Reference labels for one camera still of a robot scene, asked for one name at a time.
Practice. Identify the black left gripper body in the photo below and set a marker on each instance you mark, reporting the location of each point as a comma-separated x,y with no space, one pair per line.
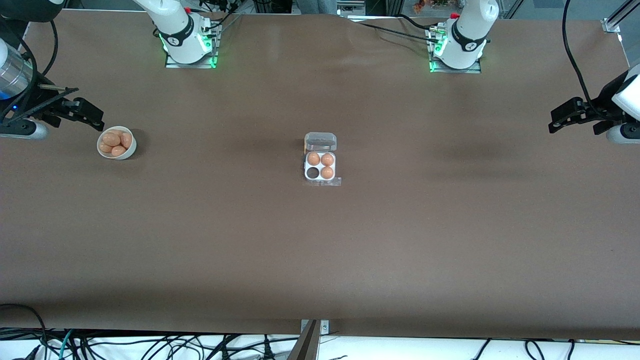
598,111

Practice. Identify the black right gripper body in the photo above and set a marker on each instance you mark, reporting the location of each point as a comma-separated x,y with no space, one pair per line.
44,107

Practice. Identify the clear plastic egg carton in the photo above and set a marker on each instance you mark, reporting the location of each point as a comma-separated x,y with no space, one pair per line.
320,141

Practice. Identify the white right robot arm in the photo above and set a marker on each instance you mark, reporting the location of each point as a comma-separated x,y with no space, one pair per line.
180,35

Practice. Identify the white round bowl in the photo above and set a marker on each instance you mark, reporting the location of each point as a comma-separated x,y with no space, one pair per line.
131,152

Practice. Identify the orange background object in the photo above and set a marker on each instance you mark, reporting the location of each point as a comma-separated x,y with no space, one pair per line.
420,6

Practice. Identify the brown table cover sheet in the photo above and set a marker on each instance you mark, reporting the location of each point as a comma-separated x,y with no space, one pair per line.
400,240

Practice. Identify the grey metal equipment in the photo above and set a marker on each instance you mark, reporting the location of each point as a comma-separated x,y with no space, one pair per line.
350,10

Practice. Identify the aluminium frame profile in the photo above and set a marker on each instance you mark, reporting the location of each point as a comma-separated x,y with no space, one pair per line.
614,22

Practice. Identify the small silver bracket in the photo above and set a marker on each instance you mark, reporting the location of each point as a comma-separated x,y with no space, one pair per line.
325,327

